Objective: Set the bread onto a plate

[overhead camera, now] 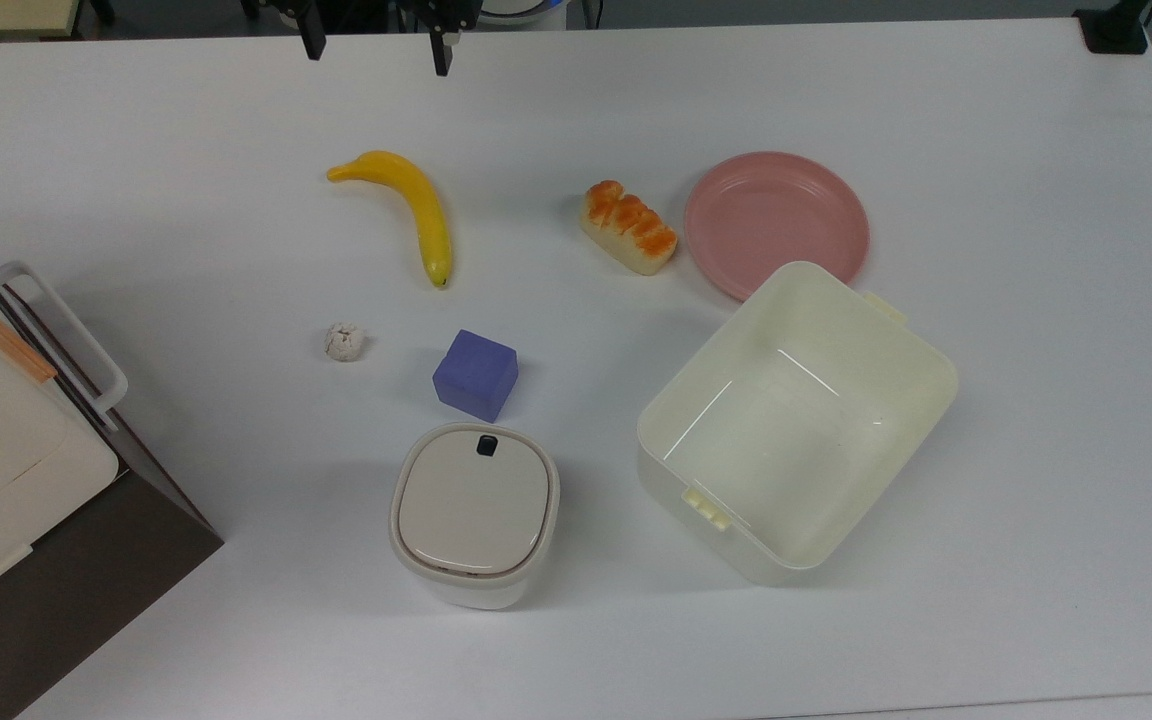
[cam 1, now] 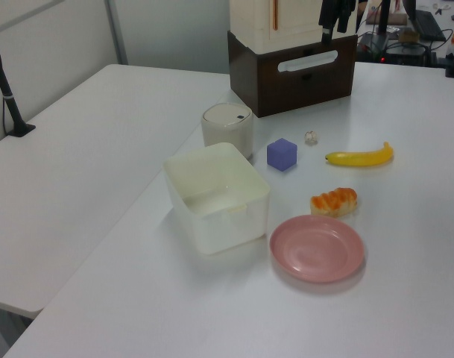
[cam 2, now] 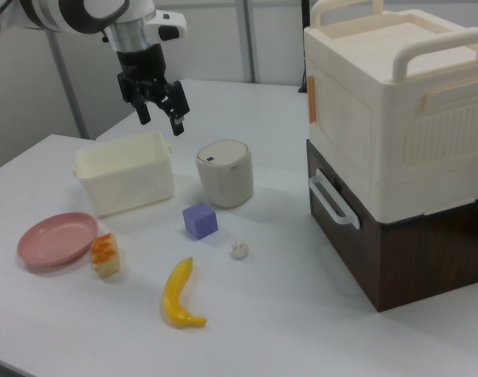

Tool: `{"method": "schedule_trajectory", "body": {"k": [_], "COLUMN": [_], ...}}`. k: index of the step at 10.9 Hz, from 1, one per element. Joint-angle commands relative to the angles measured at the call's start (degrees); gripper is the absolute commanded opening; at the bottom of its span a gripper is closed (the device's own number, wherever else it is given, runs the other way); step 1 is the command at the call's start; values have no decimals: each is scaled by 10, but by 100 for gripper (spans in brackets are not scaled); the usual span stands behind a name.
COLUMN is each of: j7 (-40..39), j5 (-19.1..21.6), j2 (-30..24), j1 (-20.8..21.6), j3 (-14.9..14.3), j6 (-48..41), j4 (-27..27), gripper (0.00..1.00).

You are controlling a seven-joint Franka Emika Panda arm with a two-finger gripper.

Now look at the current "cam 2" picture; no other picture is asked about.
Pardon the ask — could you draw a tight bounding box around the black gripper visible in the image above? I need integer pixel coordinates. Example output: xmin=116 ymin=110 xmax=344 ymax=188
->
xmin=116 ymin=42 xmax=191 ymax=137

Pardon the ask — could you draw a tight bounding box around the toy bread with orange glaze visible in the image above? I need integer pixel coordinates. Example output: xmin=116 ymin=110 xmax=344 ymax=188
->
xmin=89 ymin=232 xmax=121 ymax=279

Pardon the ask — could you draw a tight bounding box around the pink plate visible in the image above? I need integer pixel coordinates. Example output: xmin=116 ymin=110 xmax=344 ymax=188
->
xmin=16 ymin=211 xmax=100 ymax=270

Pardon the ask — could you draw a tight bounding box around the white rectangular plastic bin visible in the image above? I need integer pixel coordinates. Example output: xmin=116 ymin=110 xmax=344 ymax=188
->
xmin=71 ymin=130 xmax=176 ymax=218

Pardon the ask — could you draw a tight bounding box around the beige round mini trash can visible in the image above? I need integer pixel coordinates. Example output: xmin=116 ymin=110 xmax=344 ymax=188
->
xmin=195 ymin=139 xmax=254 ymax=209

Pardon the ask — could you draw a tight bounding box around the purple cube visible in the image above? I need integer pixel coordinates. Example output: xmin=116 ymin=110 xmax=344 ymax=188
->
xmin=181 ymin=201 xmax=218 ymax=241

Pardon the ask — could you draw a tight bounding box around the small crumpled white ball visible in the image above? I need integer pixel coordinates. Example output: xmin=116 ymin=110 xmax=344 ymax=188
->
xmin=231 ymin=240 xmax=250 ymax=261

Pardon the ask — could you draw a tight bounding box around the yellow toy banana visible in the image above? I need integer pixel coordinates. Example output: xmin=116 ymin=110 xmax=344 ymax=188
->
xmin=162 ymin=256 xmax=208 ymax=328

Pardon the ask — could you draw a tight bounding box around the cream plastic storage box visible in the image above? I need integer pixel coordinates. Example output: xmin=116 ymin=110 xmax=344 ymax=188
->
xmin=303 ymin=0 xmax=478 ymax=222

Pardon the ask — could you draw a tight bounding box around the dark brown wooden drawer box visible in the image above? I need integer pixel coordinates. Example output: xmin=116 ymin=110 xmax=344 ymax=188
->
xmin=305 ymin=139 xmax=478 ymax=313

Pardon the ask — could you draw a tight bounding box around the grey partition frame post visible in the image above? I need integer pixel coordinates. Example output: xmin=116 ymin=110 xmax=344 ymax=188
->
xmin=45 ymin=30 xmax=91 ymax=139
xmin=244 ymin=0 xmax=260 ymax=84

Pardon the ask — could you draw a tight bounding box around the white drawer handle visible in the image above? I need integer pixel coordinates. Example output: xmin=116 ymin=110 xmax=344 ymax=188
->
xmin=308 ymin=168 xmax=361 ymax=229

